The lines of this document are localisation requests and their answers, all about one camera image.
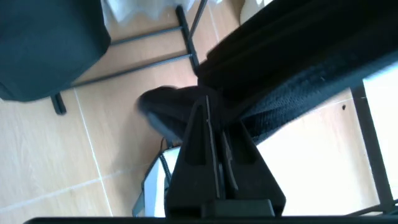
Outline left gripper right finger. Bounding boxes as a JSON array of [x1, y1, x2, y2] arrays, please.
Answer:
[[219, 120, 287, 217]]

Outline black shorts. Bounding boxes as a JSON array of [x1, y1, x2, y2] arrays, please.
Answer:
[[0, 0, 112, 103]]

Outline black clothes rack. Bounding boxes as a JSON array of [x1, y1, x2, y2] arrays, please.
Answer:
[[50, 0, 208, 116]]

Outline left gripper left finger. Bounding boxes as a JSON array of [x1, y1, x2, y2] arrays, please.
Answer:
[[164, 95, 221, 218]]

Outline white curtain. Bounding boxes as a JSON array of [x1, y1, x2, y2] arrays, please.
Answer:
[[102, 0, 225, 23]]

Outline black garment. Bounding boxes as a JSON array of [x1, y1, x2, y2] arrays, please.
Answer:
[[136, 0, 398, 146]]

